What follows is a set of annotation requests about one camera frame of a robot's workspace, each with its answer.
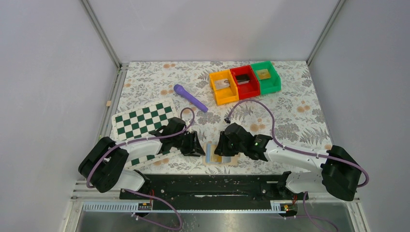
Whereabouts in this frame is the gold credit card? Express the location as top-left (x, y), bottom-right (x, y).
top-left (209, 144), bottom-right (222, 163)
top-left (256, 69), bottom-right (271, 80)

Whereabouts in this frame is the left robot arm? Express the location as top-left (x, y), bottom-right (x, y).
top-left (78, 117), bottom-right (205, 193)

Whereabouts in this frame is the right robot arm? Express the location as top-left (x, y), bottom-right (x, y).
top-left (215, 123), bottom-right (364, 202)

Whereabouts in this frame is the silver card in yellow bin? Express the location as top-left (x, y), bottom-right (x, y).
top-left (214, 78), bottom-right (230, 90)

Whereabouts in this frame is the black card in red bin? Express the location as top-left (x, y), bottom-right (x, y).
top-left (235, 74), bottom-right (250, 85)

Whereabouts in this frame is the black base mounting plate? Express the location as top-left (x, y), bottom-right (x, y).
top-left (139, 174), bottom-right (304, 207)

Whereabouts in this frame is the yellow plastic bin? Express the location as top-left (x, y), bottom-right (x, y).
top-left (209, 70), bottom-right (239, 105)

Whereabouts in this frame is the green white chessboard mat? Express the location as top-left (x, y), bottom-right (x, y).
top-left (110, 98), bottom-right (181, 170)

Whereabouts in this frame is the purple toy microphone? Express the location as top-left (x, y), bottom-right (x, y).
top-left (174, 84), bottom-right (208, 113)

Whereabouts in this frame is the red plastic bin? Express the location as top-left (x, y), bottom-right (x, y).
top-left (230, 65), bottom-right (261, 100)

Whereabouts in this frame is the floral patterned table mat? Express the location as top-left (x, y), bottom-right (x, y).
top-left (100, 61), bottom-right (341, 175)

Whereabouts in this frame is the green plastic bin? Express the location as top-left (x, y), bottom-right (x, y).
top-left (250, 61), bottom-right (281, 95)

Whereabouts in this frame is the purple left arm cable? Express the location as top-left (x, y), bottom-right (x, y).
top-left (86, 107), bottom-right (196, 232)

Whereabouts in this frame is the white slotted cable duct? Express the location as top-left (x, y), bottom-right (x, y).
top-left (82, 201), bottom-right (286, 213)

